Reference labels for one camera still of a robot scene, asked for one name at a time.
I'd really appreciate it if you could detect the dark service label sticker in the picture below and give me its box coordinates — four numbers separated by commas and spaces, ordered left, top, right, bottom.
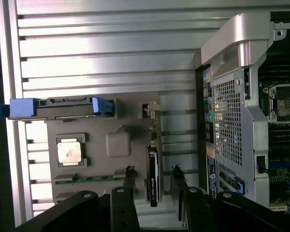
206, 155, 218, 198

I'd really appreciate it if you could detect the green RAM stick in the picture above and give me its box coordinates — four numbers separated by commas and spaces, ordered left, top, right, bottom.
55, 175, 125, 182

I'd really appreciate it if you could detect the blue expansion slot latch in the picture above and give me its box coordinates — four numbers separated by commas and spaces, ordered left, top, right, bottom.
236, 178, 246, 194

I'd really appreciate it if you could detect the silver CPU chip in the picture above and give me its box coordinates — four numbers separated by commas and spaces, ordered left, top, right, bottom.
57, 138, 82, 166

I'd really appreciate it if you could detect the grey plastic parts rack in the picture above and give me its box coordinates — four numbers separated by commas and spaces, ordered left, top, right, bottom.
43, 91, 165, 209

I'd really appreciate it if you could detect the blue expansion slot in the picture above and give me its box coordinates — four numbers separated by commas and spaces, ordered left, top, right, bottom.
268, 161, 290, 170

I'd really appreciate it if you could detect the green motherboard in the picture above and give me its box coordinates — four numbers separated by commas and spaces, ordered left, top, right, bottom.
257, 58, 290, 213

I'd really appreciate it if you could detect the hard disk in blue caddy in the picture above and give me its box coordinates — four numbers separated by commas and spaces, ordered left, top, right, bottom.
0, 96, 115, 121

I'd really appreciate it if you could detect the CPU socket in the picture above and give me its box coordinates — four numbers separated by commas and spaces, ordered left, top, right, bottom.
263, 83, 290, 124

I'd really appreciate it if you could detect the grey PC case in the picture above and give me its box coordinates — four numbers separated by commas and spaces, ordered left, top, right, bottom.
193, 12, 290, 214

